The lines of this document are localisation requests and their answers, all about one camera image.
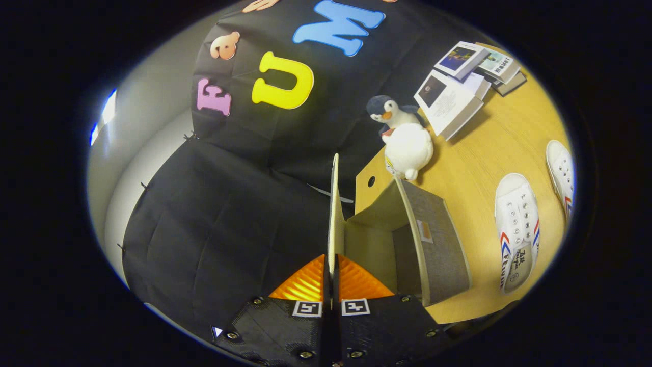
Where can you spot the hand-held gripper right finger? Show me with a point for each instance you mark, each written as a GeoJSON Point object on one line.
{"type": "Point", "coordinates": [382, 334]}

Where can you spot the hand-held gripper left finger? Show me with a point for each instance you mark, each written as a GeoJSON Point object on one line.
{"type": "Point", "coordinates": [280, 334]}

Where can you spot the grey fabric storage box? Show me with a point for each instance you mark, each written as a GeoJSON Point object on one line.
{"type": "Point", "coordinates": [433, 244]}

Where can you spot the white canvas shoe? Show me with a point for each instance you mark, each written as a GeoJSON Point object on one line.
{"type": "Point", "coordinates": [514, 214]}
{"type": "Point", "coordinates": [560, 168]}

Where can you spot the penguin plush toy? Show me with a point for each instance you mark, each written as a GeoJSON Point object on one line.
{"type": "Point", "coordinates": [407, 150]}

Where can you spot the white book with dark photo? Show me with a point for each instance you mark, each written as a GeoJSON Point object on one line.
{"type": "Point", "coordinates": [448, 104]}

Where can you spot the pale thin book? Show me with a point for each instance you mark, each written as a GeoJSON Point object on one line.
{"type": "Point", "coordinates": [479, 84]}

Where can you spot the dark cover book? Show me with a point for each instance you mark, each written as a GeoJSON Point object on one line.
{"type": "Point", "coordinates": [512, 85]}

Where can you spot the large ceiling light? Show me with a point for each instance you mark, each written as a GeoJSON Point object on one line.
{"type": "Point", "coordinates": [108, 107]}

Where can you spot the book with blue photo cover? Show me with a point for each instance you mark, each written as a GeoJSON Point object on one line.
{"type": "Point", "coordinates": [461, 58]}

